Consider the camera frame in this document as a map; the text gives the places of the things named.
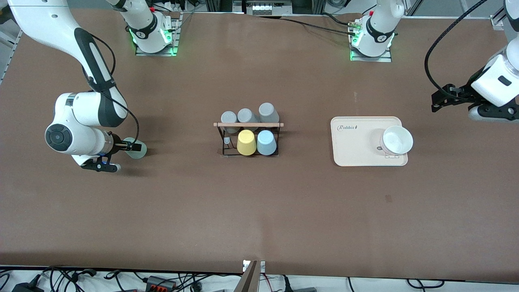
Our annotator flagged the black power adapter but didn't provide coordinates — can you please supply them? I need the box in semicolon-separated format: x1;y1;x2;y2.
11;282;44;292

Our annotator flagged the black table cable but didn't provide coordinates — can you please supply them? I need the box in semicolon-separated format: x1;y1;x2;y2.
251;15;358;36

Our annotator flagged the pale green plastic cup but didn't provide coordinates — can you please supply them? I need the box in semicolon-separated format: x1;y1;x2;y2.
121;137;148;159

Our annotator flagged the white power strip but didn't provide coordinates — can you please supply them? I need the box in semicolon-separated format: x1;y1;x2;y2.
251;1;277;13

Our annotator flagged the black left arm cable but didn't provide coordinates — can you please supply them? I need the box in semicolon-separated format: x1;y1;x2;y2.
424;0;487;94

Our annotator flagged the black cable bundle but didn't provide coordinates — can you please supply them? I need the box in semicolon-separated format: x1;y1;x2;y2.
41;266;98;292

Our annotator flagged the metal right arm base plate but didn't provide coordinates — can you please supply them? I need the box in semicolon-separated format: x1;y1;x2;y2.
135;12;181;56

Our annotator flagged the black wire cup rack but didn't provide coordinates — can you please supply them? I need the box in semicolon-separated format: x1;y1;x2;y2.
214;122;284;157

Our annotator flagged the light blue plastic cup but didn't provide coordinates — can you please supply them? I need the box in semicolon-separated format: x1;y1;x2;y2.
257;130;277;156

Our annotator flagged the white bowl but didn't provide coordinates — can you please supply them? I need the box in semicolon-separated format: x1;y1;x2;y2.
380;126;414;156

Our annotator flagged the black orange power strip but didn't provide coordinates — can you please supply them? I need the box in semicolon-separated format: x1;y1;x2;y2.
145;276;178;292

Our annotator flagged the beige plastic tray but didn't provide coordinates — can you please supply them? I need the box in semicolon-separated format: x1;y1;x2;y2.
330;116;408;167

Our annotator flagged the yellow plastic cup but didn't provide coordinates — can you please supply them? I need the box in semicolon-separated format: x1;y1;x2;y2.
237;130;258;156

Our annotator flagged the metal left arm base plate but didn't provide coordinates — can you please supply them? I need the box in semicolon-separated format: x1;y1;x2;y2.
350;39;392;62

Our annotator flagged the grey plastic cup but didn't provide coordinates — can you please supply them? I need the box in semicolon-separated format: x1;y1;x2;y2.
237;108;260;131
259;103;280;125
221;111;238;134

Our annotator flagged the wooden post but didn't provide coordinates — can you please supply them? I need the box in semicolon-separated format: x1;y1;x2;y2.
234;260;260;292

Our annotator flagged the white bracket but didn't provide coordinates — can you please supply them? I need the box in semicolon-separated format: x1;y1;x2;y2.
242;260;266;273

